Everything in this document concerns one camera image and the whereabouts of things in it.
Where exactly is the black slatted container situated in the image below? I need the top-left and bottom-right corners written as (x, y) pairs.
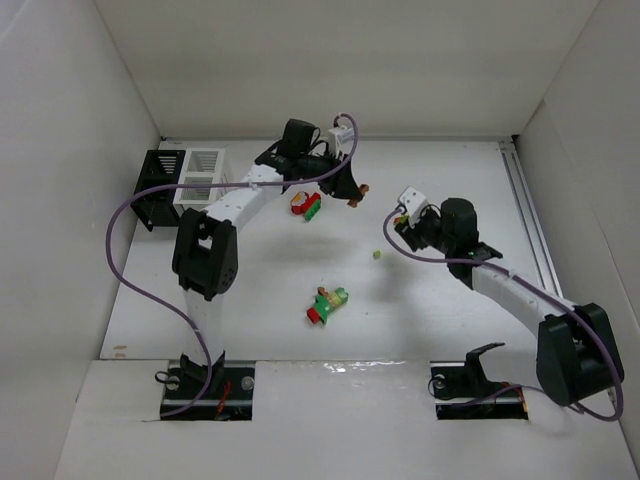
top-left (129, 148), bottom-right (187, 232)

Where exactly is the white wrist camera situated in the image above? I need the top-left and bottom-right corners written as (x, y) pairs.
top-left (397, 186), bottom-right (428, 218)
top-left (326, 125), bottom-right (354, 155)

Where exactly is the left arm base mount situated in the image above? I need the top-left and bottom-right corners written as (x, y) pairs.
top-left (154, 355), bottom-right (256, 422)

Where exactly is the white slatted container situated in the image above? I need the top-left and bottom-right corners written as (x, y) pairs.
top-left (173, 148), bottom-right (233, 211)

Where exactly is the brown lego brick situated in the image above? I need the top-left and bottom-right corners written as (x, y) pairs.
top-left (348, 184), bottom-right (370, 208)

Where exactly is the green lego brick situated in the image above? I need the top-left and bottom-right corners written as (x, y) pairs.
top-left (303, 200), bottom-right (321, 221)

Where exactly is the green red lego cluster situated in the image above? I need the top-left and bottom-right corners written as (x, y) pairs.
top-left (306, 287), bottom-right (349, 325)

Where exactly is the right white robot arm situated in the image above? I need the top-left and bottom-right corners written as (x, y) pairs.
top-left (383, 187), bottom-right (624, 410)

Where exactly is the aluminium rail right side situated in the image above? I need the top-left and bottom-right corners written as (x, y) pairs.
top-left (498, 138), bottom-right (563, 296)

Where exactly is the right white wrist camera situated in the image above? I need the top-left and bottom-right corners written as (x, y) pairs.
top-left (397, 186), bottom-right (428, 218)

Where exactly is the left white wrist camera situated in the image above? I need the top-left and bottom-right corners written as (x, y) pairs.
top-left (326, 125), bottom-right (354, 155)

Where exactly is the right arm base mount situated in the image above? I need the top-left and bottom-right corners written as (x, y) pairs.
top-left (428, 342), bottom-right (529, 421)

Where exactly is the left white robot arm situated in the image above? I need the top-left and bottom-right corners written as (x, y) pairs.
top-left (172, 119), bottom-right (364, 383)

